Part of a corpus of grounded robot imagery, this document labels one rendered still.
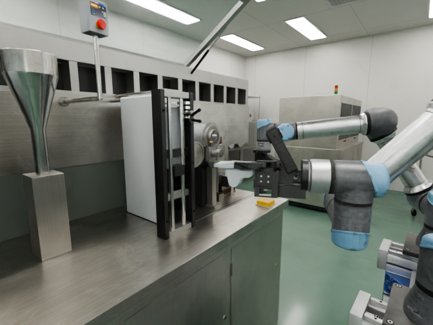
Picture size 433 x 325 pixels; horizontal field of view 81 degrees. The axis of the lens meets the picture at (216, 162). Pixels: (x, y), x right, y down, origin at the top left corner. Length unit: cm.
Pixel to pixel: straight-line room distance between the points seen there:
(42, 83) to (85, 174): 50
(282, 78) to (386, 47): 193
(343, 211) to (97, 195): 106
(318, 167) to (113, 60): 107
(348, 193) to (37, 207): 86
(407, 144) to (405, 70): 484
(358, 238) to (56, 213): 86
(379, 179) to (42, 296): 83
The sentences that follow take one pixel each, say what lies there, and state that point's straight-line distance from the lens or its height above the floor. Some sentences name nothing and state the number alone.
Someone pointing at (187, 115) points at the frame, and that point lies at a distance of 98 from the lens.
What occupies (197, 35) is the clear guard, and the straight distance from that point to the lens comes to 154.
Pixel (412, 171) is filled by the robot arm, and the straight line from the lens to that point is 140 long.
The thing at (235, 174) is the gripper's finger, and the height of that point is 122.
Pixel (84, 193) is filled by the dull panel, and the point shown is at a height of 101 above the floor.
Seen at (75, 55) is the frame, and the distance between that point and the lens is 129.
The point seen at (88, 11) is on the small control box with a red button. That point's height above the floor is 166.
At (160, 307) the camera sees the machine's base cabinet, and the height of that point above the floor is 78.
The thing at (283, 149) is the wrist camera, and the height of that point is 127.
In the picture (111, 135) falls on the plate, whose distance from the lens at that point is 132.
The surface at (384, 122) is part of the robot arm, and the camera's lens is 120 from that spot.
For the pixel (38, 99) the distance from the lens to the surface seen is 93.
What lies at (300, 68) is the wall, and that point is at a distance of 598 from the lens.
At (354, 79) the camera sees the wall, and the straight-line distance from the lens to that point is 565.
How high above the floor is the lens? 134
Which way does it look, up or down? 10 degrees down
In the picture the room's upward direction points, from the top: straight up
